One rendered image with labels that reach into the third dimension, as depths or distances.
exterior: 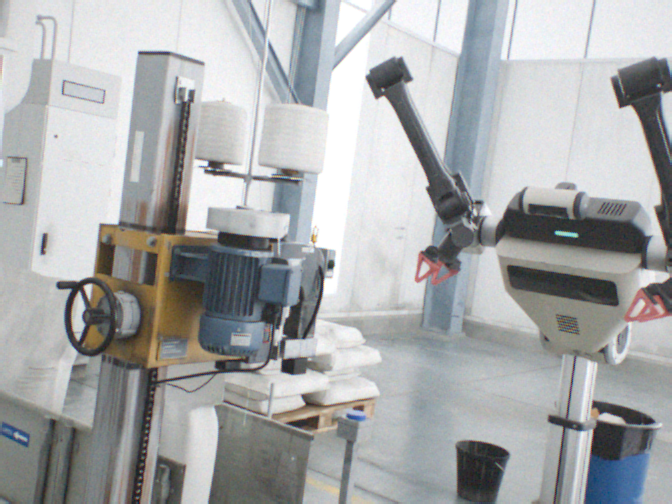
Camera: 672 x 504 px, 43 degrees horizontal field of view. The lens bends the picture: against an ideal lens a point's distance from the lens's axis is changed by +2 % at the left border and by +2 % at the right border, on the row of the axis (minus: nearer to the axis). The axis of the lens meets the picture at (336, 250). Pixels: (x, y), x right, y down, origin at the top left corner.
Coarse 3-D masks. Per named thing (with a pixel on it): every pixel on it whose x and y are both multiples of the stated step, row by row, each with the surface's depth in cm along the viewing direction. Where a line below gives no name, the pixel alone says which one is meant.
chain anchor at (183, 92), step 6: (180, 78) 195; (180, 84) 196; (186, 84) 197; (192, 84) 199; (180, 90) 196; (186, 90) 195; (192, 90) 197; (180, 96) 195; (186, 96) 195; (192, 96) 197; (174, 102) 196; (180, 102) 196; (192, 102) 197
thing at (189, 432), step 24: (192, 384) 248; (216, 384) 242; (168, 408) 244; (192, 408) 243; (168, 432) 243; (192, 432) 241; (216, 432) 248; (168, 456) 242; (192, 456) 242; (192, 480) 243
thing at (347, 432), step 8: (344, 416) 247; (344, 424) 245; (352, 424) 243; (360, 424) 242; (368, 424) 246; (344, 432) 245; (352, 432) 243; (360, 432) 243; (368, 432) 247; (352, 440) 243; (360, 440) 244
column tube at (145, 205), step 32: (160, 64) 194; (192, 64) 199; (160, 96) 194; (160, 128) 194; (192, 128) 201; (128, 160) 200; (160, 160) 195; (192, 160) 203; (128, 192) 199; (160, 192) 196; (128, 224) 199; (160, 224) 198; (128, 256) 199; (128, 384) 197; (160, 384) 205; (96, 416) 203; (128, 416) 198; (160, 416) 206; (96, 448) 203; (128, 448) 200; (96, 480) 202; (128, 480) 201
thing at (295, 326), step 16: (272, 240) 225; (288, 240) 247; (288, 256) 227; (320, 256) 238; (304, 272) 234; (304, 288) 235; (304, 304) 236; (288, 320) 238; (304, 320) 237; (288, 336) 239
